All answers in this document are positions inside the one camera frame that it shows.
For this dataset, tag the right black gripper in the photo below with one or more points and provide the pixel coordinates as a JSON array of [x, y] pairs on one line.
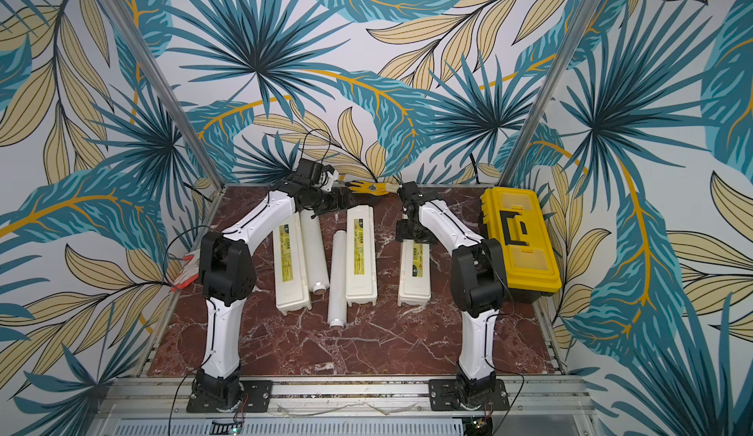
[[406, 192]]

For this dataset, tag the left thick wrap roll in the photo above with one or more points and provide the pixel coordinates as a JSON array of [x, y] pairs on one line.
[[314, 253]]

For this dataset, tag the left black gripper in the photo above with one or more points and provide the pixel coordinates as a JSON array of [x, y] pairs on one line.
[[336, 204]]

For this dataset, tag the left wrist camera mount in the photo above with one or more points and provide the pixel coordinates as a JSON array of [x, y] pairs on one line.
[[328, 178]]

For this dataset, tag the white dispenser box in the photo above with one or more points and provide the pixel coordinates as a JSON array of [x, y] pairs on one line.
[[361, 275], [291, 283]]

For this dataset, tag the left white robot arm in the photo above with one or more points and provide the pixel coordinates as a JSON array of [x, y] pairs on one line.
[[226, 271]]

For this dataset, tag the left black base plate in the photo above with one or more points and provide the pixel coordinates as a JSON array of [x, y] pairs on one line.
[[252, 396]]

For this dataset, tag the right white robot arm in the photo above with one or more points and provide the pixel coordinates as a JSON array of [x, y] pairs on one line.
[[478, 278]]

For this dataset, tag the thin middle wrap roll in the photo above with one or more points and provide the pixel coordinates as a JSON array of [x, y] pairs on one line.
[[337, 311]]

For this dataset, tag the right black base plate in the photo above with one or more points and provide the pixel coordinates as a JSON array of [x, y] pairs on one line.
[[458, 394]]

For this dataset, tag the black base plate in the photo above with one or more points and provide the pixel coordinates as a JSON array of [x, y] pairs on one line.
[[458, 394], [252, 396]]

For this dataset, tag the yellow black toolbox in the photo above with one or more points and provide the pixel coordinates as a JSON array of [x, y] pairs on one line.
[[514, 218]]

